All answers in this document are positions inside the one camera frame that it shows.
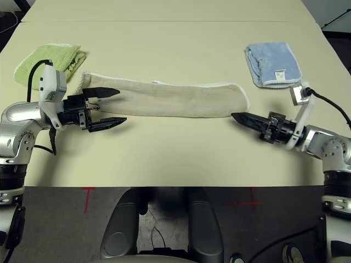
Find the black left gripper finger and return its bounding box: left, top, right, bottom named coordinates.
left=83, top=87, right=121, bottom=99
left=88, top=117, right=127, bottom=134

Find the white floor cable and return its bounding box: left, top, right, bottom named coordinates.
left=0, top=10, right=20, bottom=33

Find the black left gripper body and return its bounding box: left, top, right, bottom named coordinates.
left=58, top=94, right=93, bottom=129

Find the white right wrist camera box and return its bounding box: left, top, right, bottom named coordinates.
left=287, top=81, right=316, bottom=148

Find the black tripod leg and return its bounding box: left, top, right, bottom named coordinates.
left=320, top=16, right=351, bottom=32

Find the black stand post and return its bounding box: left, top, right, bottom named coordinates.
left=138, top=190, right=150, bottom=215

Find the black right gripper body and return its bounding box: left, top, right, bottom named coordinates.
left=259, top=111, right=298, bottom=145

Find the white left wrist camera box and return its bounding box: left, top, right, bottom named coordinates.
left=37, top=63, right=69, bottom=129

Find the folded green towel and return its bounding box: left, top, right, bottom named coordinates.
left=14, top=43, right=88, bottom=91

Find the beige towel with white trim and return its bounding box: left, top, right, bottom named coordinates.
left=76, top=70, right=250, bottom=118

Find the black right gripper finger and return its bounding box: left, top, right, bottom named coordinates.
left=231, top=114, right=268, bottom=134
left=231, top=112, right=271, bottom=125

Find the black left camera cable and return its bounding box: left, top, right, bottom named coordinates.
left=26, top=59, right=58, bottom=156

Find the folded blue towel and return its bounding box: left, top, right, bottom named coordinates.
left=244, top=41, right=303, bottom=89

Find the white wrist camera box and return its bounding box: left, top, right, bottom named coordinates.
left=287, top=81, right=316, bottom=148
left=37, top=63, right=69, bottom=129

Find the thin dark floor cable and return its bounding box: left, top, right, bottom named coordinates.
left=149, top=226, right=167, bottom=249

